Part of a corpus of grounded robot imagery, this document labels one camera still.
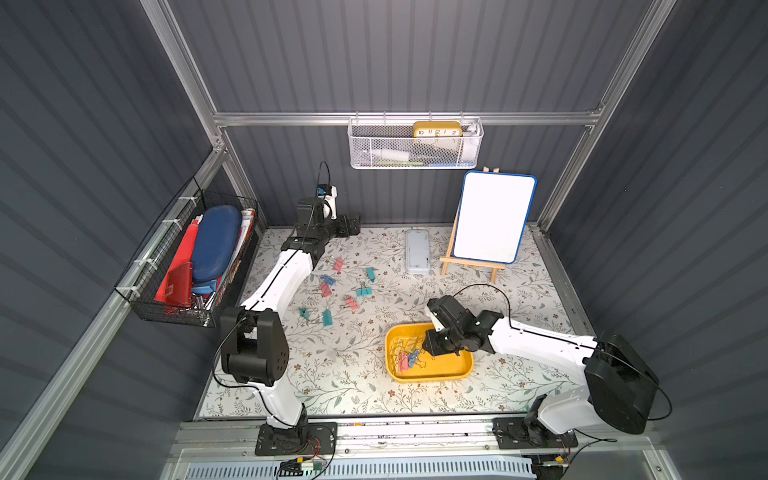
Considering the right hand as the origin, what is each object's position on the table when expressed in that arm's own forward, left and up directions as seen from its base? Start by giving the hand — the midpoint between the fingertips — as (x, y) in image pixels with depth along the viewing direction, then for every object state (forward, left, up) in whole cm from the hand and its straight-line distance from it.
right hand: (429, 342), depth 84 cm
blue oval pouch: (+17, +55, +26) cm, 64 cm away
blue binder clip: (+25, +34, -6) cm, 43 cm away
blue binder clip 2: (-3, +5, -3) cm, 7 cm away
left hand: (+30, +23, +22) cm, 43 cm away
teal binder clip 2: (+20, +22, -6) cm, 30 cm away
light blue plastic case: (+38, +1, -5) cm, 38 cm away
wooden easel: (+29, -10, 0) cm, 31 cm away
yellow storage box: (-4, +6, -3) cm, 8 cm away
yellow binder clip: (+1, +8, -4) cm, 9 cm away
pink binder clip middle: (+21, +34, -5) cm, 40 cm away
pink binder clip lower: (+14, +24, -4) cm, 28 cm away
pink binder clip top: (+31, +31, -5) cm, 44 cm away
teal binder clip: (+10, +38, -2) cm, 40 cm away
